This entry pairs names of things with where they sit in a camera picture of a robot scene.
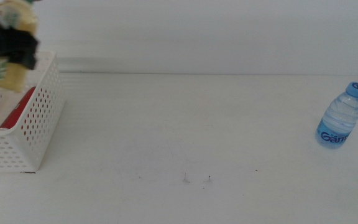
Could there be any red soda can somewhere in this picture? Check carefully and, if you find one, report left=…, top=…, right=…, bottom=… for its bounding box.
left=0, top=86, right=37, bottom=130

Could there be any yellow tea bottle green label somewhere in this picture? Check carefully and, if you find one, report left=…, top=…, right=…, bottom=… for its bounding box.
left=0, top=0, right=39, bottom=93

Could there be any white perforated plastic basket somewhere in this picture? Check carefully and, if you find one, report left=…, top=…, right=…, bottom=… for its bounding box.
left=0, top=51, right=67, bottom=174

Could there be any clear water bottle blue cap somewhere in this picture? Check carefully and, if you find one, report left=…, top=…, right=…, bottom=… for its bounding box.
left=314, top=81, right=358, bottom=149

